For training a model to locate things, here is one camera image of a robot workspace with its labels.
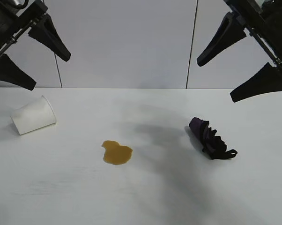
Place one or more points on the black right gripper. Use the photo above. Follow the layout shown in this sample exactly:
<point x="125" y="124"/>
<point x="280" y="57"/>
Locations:
<point x="272" y="28"/>

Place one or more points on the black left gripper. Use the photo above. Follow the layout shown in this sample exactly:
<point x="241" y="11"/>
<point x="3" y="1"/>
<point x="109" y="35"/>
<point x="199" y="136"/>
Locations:
<point x="5" y="23"/>

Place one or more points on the purple and black cloth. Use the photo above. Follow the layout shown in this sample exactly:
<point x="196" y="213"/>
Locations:
<point x="209" y="138"/>

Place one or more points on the white paper cup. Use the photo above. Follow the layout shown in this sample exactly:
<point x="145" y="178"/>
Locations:
<point x="33" y="114"/>

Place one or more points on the brown liquid spill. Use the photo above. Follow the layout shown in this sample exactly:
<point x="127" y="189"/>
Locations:
<point x="116" y="153"/>

